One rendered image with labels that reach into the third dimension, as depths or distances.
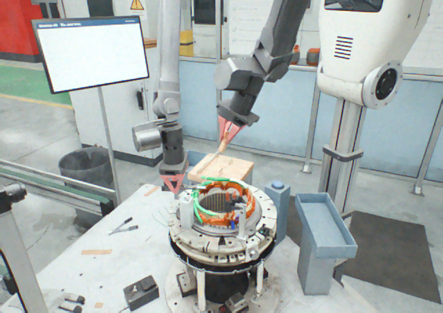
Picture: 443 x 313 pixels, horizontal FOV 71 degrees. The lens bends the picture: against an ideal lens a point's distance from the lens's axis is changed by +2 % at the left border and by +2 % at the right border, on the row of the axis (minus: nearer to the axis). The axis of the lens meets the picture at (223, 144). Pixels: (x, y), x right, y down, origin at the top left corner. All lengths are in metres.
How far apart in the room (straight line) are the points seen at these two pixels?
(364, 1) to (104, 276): 1.19
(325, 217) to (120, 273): 0.74
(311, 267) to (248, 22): 2.40
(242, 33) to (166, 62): 2.29
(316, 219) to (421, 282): 1.52
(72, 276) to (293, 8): 1.10
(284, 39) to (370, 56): 0.38
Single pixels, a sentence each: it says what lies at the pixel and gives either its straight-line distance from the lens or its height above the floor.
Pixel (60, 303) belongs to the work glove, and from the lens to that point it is 1.21.
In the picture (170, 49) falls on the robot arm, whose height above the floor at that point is 1.55.
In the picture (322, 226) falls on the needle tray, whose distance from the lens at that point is 1.04.
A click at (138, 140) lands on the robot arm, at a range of 0.79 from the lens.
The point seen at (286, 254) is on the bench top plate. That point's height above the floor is 0.78.
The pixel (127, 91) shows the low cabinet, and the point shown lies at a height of 0.81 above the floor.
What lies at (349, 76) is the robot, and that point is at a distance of 1.02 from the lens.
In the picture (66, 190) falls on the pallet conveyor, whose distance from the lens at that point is 1.81.
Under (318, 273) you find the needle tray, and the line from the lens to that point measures 1.11.
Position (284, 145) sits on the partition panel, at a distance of 3.31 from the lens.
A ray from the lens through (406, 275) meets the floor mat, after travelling 2.51.
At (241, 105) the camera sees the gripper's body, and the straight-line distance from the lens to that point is 0.74.
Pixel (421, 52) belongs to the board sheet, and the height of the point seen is 1.25.
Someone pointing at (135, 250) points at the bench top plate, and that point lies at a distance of 1.32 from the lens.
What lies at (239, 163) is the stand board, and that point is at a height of 1.06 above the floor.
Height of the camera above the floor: 1.68
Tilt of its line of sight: 26 degrees down
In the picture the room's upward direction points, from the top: straight up
